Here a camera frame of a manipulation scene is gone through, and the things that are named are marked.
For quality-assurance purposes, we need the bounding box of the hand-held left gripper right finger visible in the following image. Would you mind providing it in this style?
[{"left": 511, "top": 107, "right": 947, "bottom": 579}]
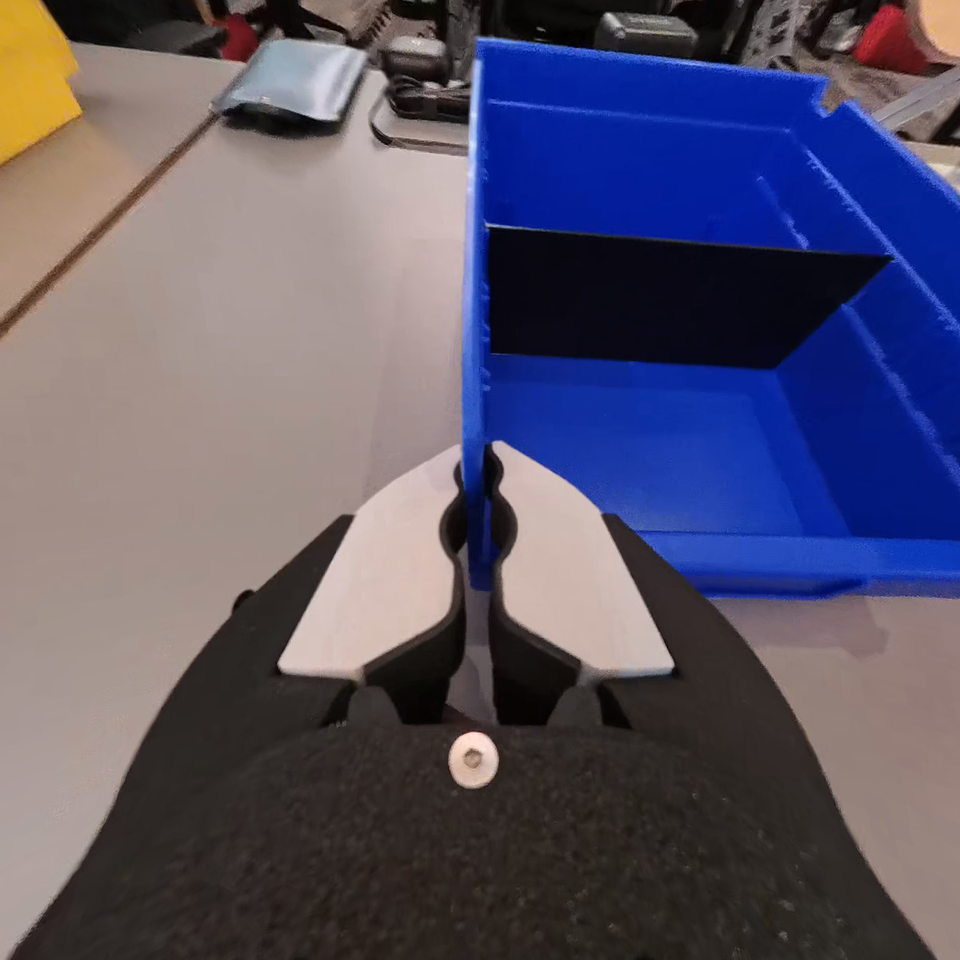
[{"left": 486, "top": 441, "right": 676, "bottom": 727}]

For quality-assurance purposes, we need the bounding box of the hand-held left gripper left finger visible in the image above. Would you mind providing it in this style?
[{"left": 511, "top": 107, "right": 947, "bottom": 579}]
[{"left": 276, "top": 442, "right": 468, "bottom": 727}]

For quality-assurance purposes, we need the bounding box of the blue plastic bin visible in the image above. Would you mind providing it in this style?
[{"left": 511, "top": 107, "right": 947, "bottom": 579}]
[{"left": 459, "top": 37, "right": 960, "bottom": 601}]

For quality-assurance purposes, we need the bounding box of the grey desk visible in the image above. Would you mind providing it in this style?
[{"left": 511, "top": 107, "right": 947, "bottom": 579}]
[{"left": 0, "top": 41, "right": 960, "bottom": 960}]

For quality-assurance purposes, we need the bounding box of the black blue-bin divider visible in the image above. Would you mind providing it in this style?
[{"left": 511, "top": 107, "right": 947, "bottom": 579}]
[{"left": 486, "top": 223, "right": 895, "bottom": 370}]

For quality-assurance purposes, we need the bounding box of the silver foil pouch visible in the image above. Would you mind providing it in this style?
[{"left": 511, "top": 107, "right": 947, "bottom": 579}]
[{"left": 210, "top": 39, "right": 370, "bottom": 136}]

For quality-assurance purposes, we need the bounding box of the black power bank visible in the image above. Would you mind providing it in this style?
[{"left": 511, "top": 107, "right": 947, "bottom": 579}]
[{"left": 592, "top": 11, "right": 700, "bottom": 57}]

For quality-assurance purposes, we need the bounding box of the yellow plastic bin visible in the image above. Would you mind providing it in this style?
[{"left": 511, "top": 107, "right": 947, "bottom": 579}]
[{"left": 0, "top": 0, "right": 84, "bottom": 166}]

